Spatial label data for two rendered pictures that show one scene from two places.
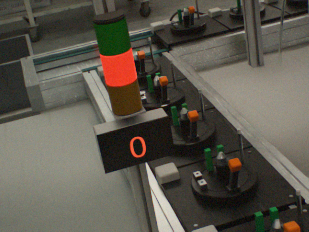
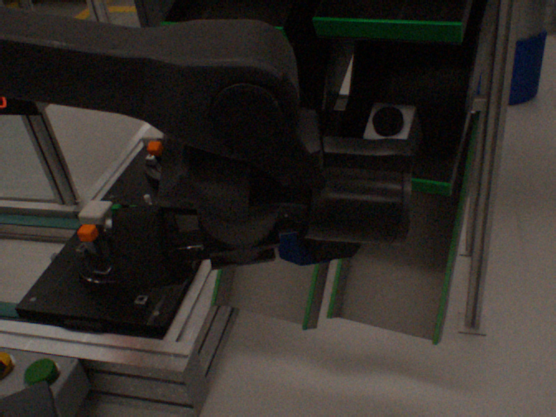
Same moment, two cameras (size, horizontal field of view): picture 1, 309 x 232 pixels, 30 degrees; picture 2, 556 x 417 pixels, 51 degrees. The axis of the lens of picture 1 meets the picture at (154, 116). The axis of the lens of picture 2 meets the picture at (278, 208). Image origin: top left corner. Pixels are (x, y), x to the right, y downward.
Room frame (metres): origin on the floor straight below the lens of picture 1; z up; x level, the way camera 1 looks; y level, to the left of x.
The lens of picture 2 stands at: (0.28, -0.74, 1.55)
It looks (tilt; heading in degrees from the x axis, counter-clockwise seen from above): 37 degrees down; 30
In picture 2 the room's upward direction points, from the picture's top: 8 degrees counter-clockwise
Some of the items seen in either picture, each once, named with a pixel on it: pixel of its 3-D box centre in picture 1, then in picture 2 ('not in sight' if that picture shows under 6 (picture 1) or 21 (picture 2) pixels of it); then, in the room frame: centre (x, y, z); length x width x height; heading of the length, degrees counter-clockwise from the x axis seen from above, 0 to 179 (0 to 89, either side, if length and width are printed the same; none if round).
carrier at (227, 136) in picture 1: (185, 122); not in sight; (1.26, -0.07, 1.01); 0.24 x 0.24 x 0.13; 11
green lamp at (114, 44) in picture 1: (112, 35); not in sight; (0.85, 0.04, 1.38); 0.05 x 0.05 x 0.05
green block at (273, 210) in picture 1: (274, 220); not in sight; (0.82, -0.17, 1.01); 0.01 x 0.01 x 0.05; 11
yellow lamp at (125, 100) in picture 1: (124, 94); not in sight; (0.85, 0.04, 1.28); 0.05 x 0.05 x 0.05
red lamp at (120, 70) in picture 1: (118, 65); not in sight; (0.85, 0.04, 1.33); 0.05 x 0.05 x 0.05
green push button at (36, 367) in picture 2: not in sight; (41, 375); (0.56, -0.19, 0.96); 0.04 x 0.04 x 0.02
